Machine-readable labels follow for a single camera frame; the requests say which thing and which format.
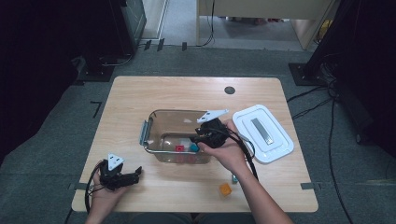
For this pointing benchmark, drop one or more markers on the round grey table grommet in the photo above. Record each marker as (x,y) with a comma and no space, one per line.
(229,90)

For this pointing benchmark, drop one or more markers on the grey tape piece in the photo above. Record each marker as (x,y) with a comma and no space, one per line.
(307,186)
(77,186)

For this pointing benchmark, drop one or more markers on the white box lid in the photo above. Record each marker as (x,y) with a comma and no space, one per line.
(274,149)

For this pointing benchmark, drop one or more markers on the clear brown storage box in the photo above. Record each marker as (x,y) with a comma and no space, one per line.
(168,124)

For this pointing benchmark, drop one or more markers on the orange toy brick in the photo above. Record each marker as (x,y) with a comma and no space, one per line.
(225,189)

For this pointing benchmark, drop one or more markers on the dark teal toy brick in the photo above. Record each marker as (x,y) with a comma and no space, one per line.
(194,147)

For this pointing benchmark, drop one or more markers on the black stand base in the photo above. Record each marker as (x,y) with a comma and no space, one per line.
(299,74)
(96,74)

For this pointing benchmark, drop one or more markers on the black curtain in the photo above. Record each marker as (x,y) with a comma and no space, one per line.
(31,62)
(373,62)

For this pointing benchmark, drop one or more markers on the red square toy brick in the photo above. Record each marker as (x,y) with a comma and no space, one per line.
(179,148)

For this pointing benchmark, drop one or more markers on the black tape strip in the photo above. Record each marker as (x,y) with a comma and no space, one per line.
(184,46)
(160,44)
(147,44)

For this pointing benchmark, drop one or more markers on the light wooden desk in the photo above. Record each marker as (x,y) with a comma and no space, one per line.
(264,7)

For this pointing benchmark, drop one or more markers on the dark glass-fronted cabinet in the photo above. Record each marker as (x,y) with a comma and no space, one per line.
(134,18)

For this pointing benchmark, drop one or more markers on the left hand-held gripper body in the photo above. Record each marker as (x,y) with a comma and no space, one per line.
(112,179)

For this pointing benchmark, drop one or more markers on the light teal white-based toy brick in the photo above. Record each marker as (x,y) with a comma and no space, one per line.
(234,179)

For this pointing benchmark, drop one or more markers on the person's left hand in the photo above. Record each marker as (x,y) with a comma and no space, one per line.
(104,199)

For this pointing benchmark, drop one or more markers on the angled black tape mark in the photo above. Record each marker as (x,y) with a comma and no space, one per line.
(98,109)

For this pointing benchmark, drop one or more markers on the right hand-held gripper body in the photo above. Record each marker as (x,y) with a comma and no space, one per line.
(216,135)

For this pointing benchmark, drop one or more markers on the person's right hand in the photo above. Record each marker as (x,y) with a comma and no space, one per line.
(232,155)

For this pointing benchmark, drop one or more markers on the yellow object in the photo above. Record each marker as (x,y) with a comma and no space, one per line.
(326,29)

